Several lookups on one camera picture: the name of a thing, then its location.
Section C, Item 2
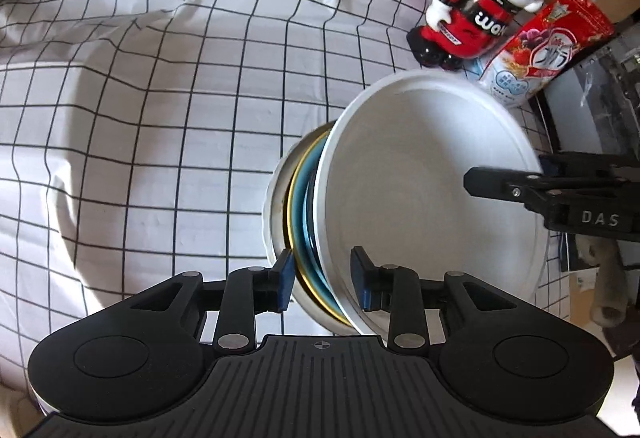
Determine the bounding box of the stainless steel bowl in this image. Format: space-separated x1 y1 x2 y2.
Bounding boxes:
262 121 334 248

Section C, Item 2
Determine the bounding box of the blue ceramic bowl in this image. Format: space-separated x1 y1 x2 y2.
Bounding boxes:
290 144 342 309

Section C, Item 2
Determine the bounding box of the white bowl with yellow rim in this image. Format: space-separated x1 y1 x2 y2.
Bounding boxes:
284 134 352 327

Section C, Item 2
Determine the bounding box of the tall white ceramic bowl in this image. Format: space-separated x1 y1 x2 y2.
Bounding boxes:
314 69 548 335

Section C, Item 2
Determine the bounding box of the white bowl with pink flowers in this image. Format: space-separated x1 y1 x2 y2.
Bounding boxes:
262 121 357 335

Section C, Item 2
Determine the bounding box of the white glass pc case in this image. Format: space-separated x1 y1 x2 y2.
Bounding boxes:
530 36 639 272

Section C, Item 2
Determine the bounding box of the red cereal bag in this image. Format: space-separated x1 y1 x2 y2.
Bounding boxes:
478 0 615 108

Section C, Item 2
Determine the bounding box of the red white robot figurine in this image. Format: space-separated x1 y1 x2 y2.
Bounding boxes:
407 0 544 70

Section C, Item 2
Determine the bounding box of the white checkered tablecloth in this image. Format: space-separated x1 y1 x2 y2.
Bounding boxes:
0 0 576 399

